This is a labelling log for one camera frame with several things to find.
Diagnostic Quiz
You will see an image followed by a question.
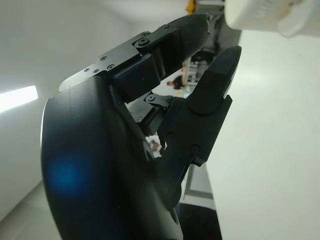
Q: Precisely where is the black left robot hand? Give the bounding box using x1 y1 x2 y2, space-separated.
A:
41 13 243 240

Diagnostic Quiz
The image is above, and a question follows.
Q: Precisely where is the white two-slot toaster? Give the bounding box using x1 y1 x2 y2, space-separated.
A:
224 0 320 33

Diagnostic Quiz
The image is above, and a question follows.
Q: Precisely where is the ceiling light panel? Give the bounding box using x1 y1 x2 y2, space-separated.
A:
0 84 39 114

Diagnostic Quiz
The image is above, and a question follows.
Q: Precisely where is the person in black shirt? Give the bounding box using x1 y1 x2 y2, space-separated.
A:
166 74 186 91

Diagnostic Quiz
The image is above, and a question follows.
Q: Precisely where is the yellow lifting frame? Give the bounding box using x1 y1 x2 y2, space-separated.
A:
185 0 199 14

